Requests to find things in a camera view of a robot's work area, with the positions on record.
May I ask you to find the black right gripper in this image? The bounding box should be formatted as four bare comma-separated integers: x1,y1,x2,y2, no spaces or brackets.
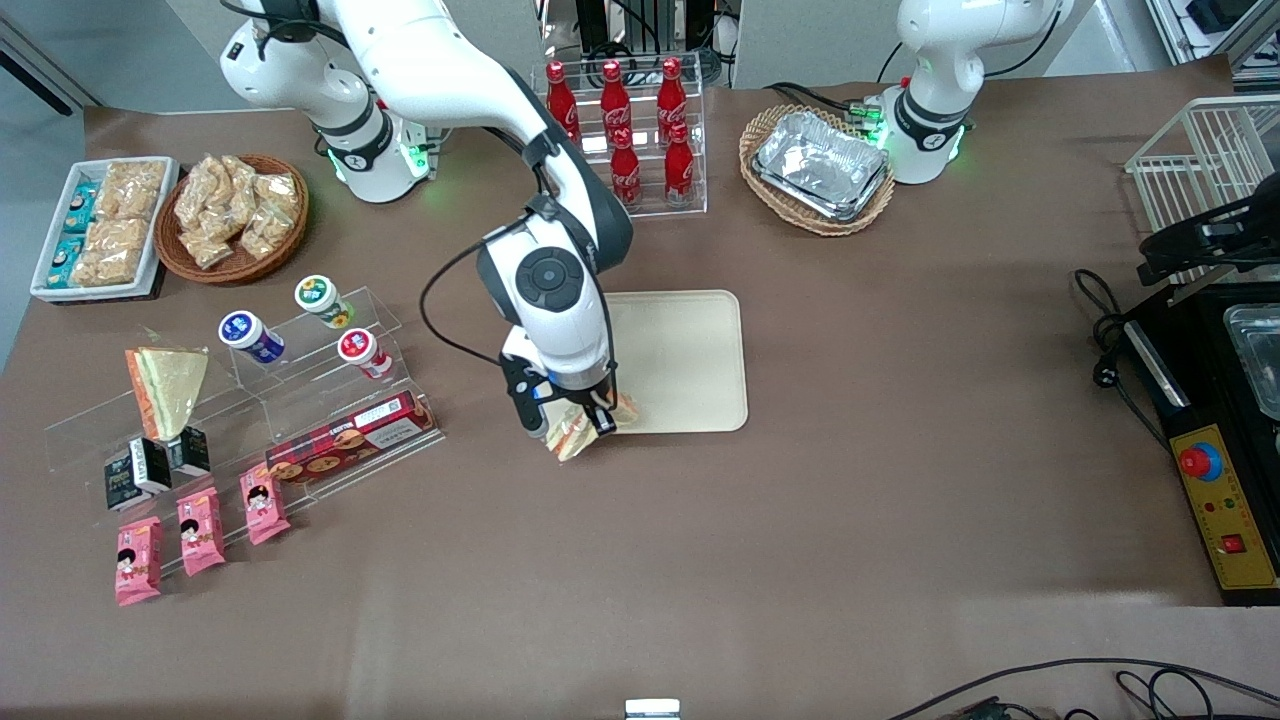
545,362,619,435

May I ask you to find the sandwich with red filling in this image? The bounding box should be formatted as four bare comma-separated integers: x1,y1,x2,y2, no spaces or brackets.
548,392,641,463

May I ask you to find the cream plastic tray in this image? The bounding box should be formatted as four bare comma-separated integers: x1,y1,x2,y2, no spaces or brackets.
590,289,750,437

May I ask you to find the wrapped triangle sandwich with carrot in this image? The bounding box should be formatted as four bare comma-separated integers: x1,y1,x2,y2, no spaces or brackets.
124,345,210,443

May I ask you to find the metal machine tray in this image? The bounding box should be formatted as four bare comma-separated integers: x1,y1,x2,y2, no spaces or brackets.
1222,303,1280,421

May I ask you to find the red cola bottle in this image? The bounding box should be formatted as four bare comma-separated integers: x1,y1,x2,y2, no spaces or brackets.
546,62,581,136
664,123,696,208
657,57,691,136
610,128,643,211
600,60,632,139

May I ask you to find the red cap yogurt bottle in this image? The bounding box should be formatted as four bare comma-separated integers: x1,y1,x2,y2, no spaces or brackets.
336,328,394,381

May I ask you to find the red tartan shortbread box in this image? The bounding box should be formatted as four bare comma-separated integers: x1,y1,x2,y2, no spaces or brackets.
264,390,439,486

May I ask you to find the clear acrylic bottle rack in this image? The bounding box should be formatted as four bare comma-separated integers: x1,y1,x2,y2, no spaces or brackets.
530,55,709,224

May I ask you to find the green cap yogurt bottle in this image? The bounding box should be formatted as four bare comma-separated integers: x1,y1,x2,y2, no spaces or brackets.
294,275,355,331

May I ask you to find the clear acrylic stepped stand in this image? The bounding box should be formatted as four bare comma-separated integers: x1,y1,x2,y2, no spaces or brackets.
45,330,301,581
230,286,448,506

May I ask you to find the wicker basket with foil trays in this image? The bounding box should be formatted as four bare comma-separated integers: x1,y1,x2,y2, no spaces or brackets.
739,104,897,237

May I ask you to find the stack of foil trays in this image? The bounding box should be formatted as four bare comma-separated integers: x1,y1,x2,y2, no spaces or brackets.
752,110,891,222

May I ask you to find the pink snack packet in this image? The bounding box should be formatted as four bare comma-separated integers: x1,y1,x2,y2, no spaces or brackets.
176,487,227,577
114,516,163,608
240,464,292,547

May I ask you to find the blue cap yogurt bottle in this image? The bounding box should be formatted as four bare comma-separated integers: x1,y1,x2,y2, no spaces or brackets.
218,310,287,365

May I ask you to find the clear bag of crackers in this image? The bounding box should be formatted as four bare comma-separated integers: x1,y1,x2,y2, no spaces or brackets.
220,155,263,216
255,172,301,216
175,160,226,231
180,228,233,271
237,205,296,261

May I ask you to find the wicker basket with snack bags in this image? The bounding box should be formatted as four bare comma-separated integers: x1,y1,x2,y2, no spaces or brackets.
153,153,311,287

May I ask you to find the small black box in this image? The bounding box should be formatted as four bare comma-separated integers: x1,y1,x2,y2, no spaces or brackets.
130,438,173,495
168,426,212,477
104,455,146,512

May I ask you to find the brown rice cracker pack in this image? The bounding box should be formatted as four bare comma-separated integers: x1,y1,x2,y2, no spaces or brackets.
70,218,151,288
97,160,168,221

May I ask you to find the white rectangular dish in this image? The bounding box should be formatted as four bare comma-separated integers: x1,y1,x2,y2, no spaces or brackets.
30,157,181,303

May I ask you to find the red emergency stop button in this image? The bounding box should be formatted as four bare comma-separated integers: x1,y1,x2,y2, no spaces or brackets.
1178,441,1224,483

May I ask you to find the black machine with yellow panel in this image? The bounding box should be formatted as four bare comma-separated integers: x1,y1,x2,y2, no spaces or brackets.
1125,280,1280,608

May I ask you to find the black machine lever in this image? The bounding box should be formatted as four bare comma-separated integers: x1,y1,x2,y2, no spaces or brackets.
1138,195,1280,291

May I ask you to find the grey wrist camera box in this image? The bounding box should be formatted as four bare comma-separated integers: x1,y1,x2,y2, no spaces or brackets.
500,352,553,441

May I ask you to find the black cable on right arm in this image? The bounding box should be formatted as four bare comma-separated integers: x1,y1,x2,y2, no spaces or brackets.
419,215,546,373

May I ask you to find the black cable at left arm base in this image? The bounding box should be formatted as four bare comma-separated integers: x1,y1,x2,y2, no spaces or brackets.
765,80,906,126

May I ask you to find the black metal frame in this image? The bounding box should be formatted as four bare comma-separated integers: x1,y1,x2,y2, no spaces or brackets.
540,0,741,89

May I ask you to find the black power cable with plug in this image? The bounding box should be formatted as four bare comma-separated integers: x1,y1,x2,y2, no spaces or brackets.
1073,268,1171,451

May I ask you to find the long black cable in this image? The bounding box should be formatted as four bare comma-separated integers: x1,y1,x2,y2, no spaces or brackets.
888,657,1280,720

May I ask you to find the looped black cable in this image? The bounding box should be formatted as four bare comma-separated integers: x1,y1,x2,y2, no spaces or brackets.
1115,668,1280,720

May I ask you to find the white wire rack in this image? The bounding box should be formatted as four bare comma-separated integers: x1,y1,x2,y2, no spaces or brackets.
1125,95,1280,286

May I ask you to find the aluminium frame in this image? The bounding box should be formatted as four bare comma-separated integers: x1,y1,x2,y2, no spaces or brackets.
1150,0,1280,71

